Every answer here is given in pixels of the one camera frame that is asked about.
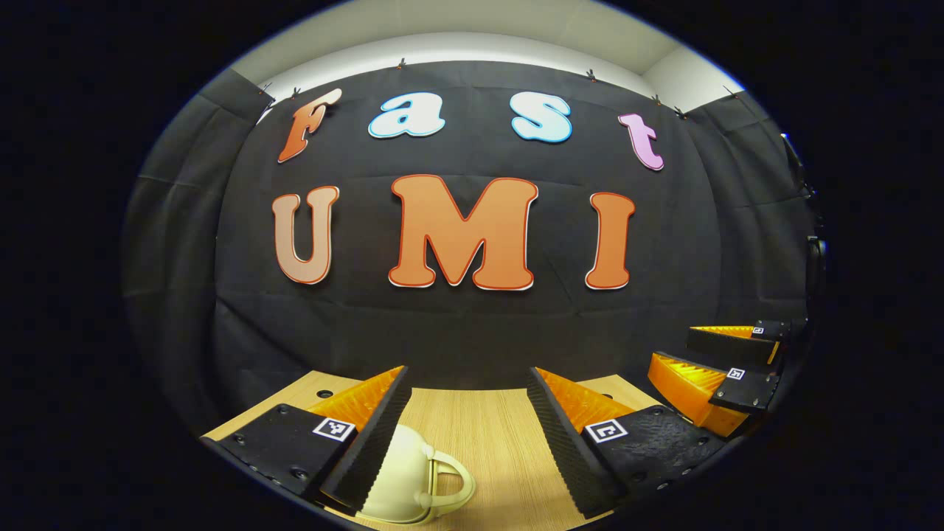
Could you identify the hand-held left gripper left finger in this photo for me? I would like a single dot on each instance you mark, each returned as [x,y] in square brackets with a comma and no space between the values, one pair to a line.
[380,442]

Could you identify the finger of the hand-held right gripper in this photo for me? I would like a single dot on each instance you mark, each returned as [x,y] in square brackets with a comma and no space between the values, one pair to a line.
[693,391]
[730,345]

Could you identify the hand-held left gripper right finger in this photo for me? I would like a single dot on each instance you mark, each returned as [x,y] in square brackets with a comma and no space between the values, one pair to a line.
[560,442]

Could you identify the pale yellow suitcase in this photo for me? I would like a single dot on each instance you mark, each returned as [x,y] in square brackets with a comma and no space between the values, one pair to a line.
[405,479]

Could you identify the black equipment stand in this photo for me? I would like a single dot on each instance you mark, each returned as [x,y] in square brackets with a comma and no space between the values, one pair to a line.
[816,254]

